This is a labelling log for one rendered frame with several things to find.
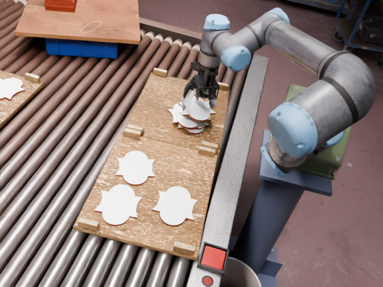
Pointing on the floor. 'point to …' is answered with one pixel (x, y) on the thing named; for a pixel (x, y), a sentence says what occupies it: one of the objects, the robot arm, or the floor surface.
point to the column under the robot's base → (272, 217)
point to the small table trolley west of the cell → (350, 30)
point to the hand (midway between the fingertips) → (196, 106)
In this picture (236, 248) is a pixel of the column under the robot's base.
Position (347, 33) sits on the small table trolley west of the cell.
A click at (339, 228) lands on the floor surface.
